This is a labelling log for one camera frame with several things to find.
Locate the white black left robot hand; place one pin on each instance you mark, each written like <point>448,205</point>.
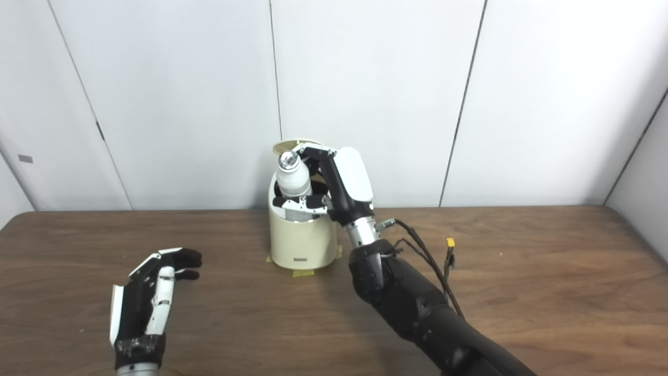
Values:
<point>135,308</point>

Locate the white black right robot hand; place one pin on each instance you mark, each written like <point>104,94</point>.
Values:
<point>352,180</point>

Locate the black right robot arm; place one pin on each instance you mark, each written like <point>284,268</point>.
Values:
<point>417,308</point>

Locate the cream-colored bin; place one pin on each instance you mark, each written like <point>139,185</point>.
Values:
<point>302,243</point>

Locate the small white plastic bottle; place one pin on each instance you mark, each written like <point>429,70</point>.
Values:
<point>293,180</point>

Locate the black wall panel hinge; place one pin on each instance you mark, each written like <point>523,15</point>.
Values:
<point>100,130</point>

